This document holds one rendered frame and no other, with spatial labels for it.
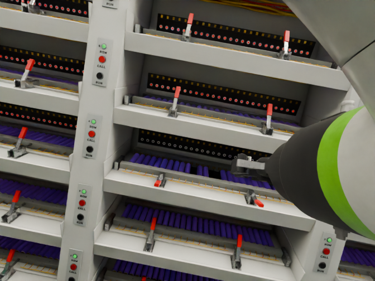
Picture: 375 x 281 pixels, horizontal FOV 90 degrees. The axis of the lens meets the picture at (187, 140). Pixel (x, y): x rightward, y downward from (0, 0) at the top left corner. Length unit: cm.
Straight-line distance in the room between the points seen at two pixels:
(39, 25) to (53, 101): 20
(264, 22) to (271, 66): 29
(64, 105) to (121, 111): 16
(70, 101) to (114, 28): 23
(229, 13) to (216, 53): 29
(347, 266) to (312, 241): 21
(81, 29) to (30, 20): 14
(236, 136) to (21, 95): 60
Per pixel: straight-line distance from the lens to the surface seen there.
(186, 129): 52
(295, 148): 18
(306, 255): 71
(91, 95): 58
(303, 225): 67
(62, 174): 65
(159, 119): 52
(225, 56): 55
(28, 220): 80
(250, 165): 26
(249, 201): 58
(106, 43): 59
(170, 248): 67
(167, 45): 56
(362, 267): 92
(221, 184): 60
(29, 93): 69
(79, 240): 70
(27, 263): 94
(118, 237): 69
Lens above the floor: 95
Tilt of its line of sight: 6 degrees down
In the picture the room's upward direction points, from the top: 11 degrees clockwise
